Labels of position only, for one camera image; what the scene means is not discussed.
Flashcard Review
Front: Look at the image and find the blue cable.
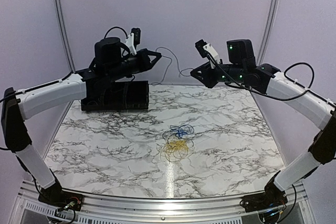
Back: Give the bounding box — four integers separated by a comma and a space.
167, 123, 195, 138

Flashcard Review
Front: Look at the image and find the black compartment tray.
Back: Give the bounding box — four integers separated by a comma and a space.
81, 81, 149, 111

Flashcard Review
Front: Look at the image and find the aluminium corner post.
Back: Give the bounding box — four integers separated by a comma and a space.
54, 0, 76, 72
256, 0, 279, 65

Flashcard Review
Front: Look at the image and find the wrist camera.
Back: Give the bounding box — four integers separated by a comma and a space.
195, 39, 221, 63
125, 28, 141, 55

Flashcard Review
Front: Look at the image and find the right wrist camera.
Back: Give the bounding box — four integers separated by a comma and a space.
195, 39, 221, 63

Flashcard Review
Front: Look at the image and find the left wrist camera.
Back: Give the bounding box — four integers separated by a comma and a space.
125, 28, 141, 55

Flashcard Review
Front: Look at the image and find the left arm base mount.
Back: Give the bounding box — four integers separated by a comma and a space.
38, 190, 83, 211

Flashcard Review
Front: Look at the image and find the left aluminium corner post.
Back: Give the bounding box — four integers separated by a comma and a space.
54, 0, 76, 72

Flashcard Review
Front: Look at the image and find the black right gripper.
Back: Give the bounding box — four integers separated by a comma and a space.
191, 61, 246, 88

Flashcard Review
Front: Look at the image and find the right aluminium corner post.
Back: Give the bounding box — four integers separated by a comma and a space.
256, 0, 279, 65

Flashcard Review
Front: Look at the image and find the yellow cable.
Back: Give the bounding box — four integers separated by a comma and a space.
157, 140, 190, 162

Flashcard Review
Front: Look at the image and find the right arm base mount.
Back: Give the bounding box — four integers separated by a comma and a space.
239, 192, 288, 212

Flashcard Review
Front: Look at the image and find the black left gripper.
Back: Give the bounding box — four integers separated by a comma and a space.
107, 48, 161, 82

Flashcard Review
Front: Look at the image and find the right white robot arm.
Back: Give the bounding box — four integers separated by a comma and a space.
190, 39, 335, 207

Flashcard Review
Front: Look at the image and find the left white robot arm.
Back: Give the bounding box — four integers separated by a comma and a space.
1, 34, 162, 206

